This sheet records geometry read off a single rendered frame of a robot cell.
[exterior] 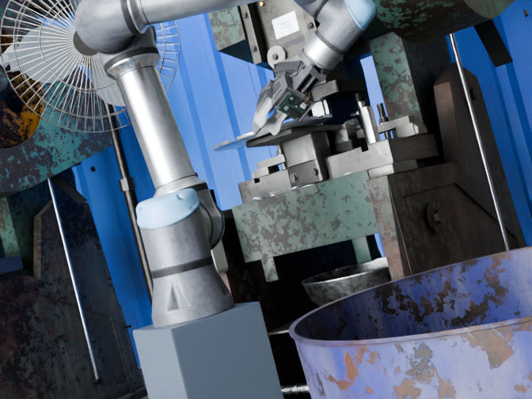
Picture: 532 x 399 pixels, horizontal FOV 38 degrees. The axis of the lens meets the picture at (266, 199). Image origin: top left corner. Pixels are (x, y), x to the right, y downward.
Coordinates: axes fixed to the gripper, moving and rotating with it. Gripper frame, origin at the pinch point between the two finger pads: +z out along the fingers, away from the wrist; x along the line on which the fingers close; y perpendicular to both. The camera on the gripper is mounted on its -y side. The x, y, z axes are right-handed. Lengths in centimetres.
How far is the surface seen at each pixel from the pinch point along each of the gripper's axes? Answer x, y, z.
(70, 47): -32, -92, 45
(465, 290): 3, 76, -26
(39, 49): -39, -99, 55
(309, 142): 19.4, -17.1, 3.0
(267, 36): 4.2, -45.8, -5.4
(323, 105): 24.1, -34.9, -0.9
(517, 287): 8, 77, -30
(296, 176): 21.7, -15.0, 11.8
